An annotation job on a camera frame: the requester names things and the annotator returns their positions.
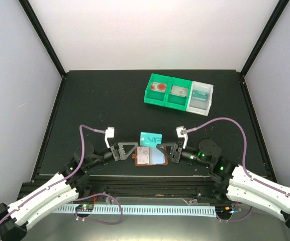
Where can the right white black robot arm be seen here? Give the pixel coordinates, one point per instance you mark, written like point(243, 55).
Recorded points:
point(232, 182)

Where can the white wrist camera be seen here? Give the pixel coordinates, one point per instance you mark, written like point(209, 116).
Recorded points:
point(109, 134)
point(182, 133)

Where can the right small circuit board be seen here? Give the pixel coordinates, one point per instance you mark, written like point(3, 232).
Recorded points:
point(225, 209)

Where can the teal card in white bin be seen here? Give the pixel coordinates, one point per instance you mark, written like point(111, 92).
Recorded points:
point(199, 95)

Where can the pink white numbered card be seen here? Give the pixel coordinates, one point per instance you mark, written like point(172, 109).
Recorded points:
point(179, 91)

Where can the green plastic bin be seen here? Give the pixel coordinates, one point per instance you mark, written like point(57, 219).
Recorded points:
point(153, 97)
point(177, 102)

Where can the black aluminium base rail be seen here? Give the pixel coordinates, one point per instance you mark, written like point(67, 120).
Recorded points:
point(201, 188)

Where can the small circuit board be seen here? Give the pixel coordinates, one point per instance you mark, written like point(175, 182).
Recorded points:
point(225, 209)
point(84, 208)

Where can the left small circuit board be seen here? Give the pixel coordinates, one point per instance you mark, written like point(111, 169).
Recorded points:
point(84, 208)

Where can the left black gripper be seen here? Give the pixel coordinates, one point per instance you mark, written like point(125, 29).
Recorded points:
point(118, 146)

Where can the teal VIP card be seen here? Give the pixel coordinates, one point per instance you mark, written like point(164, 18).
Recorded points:
point(150, 139)

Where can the right black frame post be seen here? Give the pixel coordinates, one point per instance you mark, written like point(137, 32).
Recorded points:
point(269, 26)

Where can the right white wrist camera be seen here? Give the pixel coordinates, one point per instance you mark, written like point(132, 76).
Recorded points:
point(182, 133)

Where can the left green plastic bin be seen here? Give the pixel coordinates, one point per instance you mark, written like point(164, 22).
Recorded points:
point(153, 97)

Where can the white slotted cable duct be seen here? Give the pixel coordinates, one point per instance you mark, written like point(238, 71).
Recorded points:
point(166, 210)

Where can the brown leather card holder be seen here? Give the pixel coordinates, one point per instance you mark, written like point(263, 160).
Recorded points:
point(149, 156)

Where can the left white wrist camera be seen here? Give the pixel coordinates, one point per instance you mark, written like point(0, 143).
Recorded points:
point(109, 134)

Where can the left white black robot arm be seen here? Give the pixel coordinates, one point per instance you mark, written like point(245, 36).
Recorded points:
point(18, 217)

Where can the left black frame post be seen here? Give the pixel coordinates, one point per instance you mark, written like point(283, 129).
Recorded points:
point(29, 11)

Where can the white plastic bin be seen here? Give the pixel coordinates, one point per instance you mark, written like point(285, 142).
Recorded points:
point(197, 106)

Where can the black frame post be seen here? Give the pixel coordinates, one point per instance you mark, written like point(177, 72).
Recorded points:
point(269, 26)
point(29, 11)

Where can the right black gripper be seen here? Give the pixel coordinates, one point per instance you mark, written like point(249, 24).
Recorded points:
point(177, 148)

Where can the middle green plastic bin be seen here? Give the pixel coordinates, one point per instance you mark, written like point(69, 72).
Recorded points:
point(177, 102)

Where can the card with red circles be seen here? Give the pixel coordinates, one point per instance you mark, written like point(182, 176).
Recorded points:
point(158, 87)

